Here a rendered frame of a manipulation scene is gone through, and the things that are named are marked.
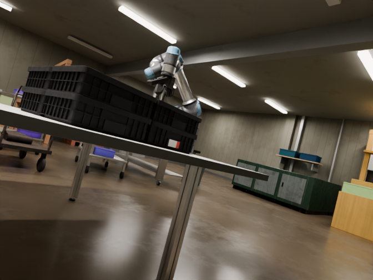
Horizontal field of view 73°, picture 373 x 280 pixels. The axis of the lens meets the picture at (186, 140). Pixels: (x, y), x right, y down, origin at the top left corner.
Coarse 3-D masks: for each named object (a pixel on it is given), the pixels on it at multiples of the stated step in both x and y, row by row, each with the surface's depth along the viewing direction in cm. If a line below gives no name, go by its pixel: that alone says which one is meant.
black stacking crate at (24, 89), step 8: (24, 88) 127; (32, 88) 121; (24, 96) 128; (32, 96) 122; (40, 96) 115; (24, 104) 126; (32, 104) 120; (40, 104) 114; (32, 112) 120; (40, 112) 113
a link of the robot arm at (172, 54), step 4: (168, 48) 139; (172, 48) 137; (176, 48) 138; (168, 52) 138; (172, 52) 137; (176, 52) 138; (168, 56) 137; (172, 56) 137; (176, 56) 138; (164, 60) 139; (168, 60) 137; (172, 60) 137; (176, 60) 139; (172, 64) 137; (176, 64) 139
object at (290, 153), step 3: (282, 150) 805; (285, 150) 797; (288, 150) 790; (279, 153) 810; (282, 153) 803; (285, 153) 795; (288, 153) 788; (291, 153) 781; (294, 153) 774; (297, 153) 780; (288, 156) 787; (291, 156) 779; (294, 156) 773; (297, 156) 781
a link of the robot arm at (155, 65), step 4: (152, 60) 179; (156, 60) 178; (160, 60) 182; (152, 64) 159; (156, 64) 150; (160, 64) 148; (148, 68) 149; (152, 68) 148; (156, 68) 148; (160, 68) 148; (148, 72) 148; (152, 72) 148; (156, 72) 148; (160, 72) 148; (148, 76) 149; (152, 76) 149; (156, 76) 150; (160, 76) 151
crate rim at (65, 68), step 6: (54, 66) 110; (60, 66) 106; (66, 66) 103; (72, 66) 100; (78, 66) 96; (84, 66) 94; (90, 72) 95; (96, 72) 97; (102, 78) 99; (108, 78) 101; (114, 84) 104; (120, 84) 106; (126, 84) 108; (132, 90) 111; (138, 90) 114; (144, 96) 117; (150, 96) 120; (156, 102) 124
